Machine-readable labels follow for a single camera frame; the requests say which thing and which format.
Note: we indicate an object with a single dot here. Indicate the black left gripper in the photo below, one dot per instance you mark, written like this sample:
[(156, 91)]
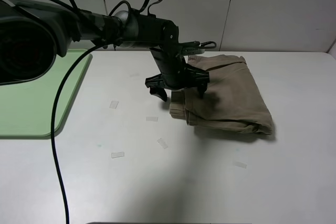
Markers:
[(175, 72)]

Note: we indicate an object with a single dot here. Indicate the khaki shorts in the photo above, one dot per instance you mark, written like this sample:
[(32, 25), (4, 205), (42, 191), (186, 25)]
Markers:
[(232, 101)]

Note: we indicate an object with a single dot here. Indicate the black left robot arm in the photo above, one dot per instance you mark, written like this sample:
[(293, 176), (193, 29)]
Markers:
[(34, 33)]

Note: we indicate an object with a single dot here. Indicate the green plastic tray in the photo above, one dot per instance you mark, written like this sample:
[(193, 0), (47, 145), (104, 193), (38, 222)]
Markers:
[(26, 107)]

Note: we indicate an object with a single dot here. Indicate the clear tape strip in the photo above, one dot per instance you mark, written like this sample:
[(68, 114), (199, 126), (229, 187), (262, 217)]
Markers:
[(117, 154), (162, 143), (113, 104), (152, 118), (240, 164)]

